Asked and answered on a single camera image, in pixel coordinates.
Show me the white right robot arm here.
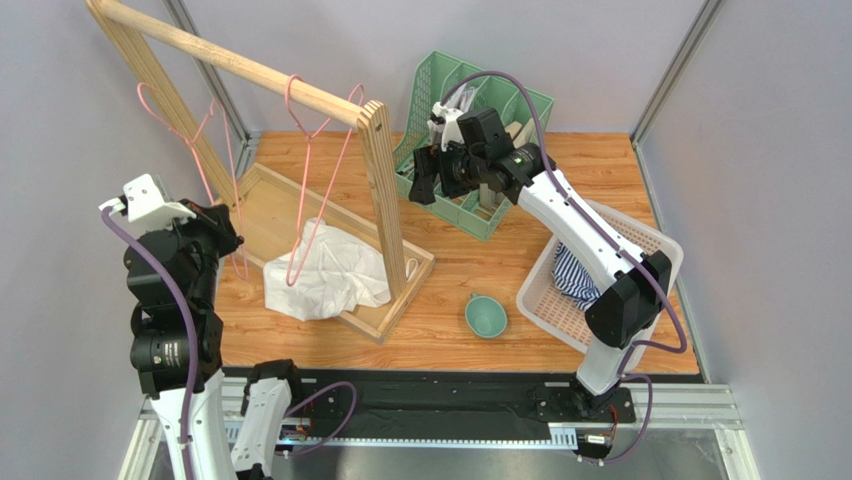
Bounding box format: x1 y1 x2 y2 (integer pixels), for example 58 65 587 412
408 103 673 417

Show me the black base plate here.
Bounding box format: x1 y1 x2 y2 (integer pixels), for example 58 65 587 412
294 368 642 441

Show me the blue white striped tank top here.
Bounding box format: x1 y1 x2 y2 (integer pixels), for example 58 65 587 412
551 242 601 312

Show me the pink wire hanger with white top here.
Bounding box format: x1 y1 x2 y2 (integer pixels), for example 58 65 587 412
136 82 250 282

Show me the green ceramic cup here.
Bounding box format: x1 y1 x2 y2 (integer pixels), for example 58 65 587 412
464 292 508 339

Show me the wooden clothes rack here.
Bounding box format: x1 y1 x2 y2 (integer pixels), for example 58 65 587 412
87 1 435 343

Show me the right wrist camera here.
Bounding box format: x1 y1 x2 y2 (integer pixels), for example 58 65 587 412
427 102 465 152

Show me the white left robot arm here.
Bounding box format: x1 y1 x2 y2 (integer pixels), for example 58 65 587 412
119 199 301 479

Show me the green plastic file organizer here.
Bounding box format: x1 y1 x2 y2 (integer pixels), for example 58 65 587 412
393 52 553 241

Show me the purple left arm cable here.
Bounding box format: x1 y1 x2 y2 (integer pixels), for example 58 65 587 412
99 206 358 480

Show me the white plastic basket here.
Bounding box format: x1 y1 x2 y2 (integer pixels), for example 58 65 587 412
516 198 685 358

